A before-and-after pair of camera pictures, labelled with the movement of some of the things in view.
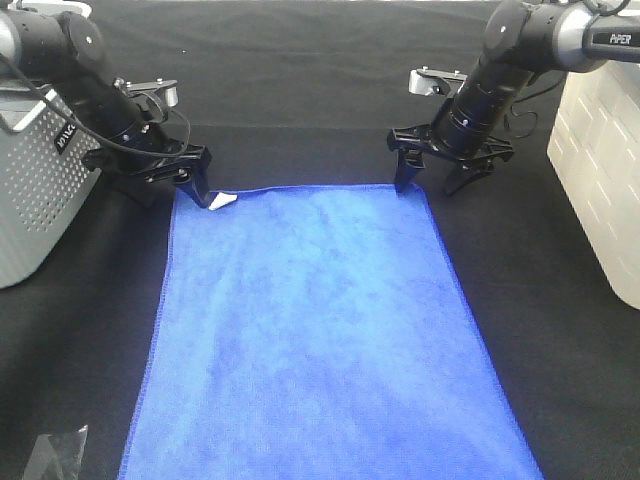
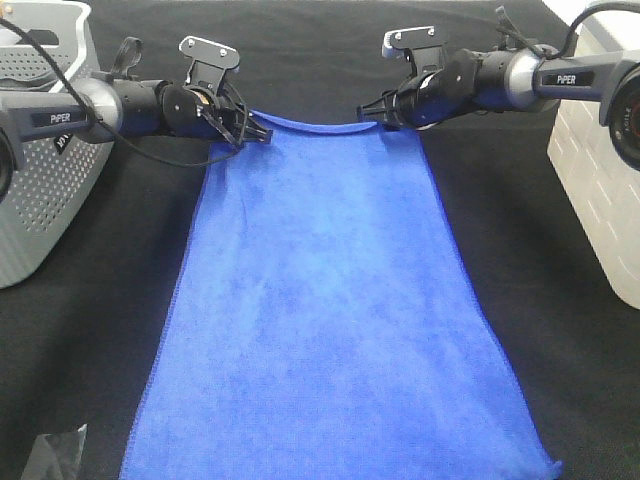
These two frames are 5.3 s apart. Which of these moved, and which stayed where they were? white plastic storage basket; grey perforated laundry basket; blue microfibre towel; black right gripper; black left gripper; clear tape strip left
Moved: blue microfibre towel; black right gripper; black left gripper
Stayed: grey perforated laundry basket; clear tape strip left; white plastic storage basket
